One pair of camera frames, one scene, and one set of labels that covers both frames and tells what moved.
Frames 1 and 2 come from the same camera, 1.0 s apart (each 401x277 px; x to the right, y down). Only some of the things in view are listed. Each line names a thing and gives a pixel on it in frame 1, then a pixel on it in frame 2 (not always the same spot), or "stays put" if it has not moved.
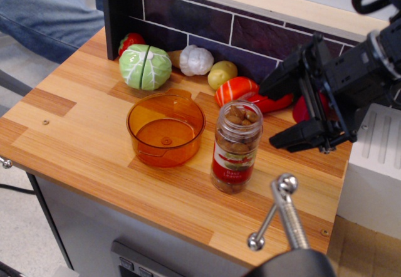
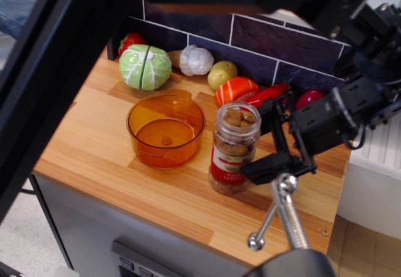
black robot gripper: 329,91 to 320,125
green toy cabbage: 145,67 stays put
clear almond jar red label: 239,131 stays put
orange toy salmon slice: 233,89 stays put
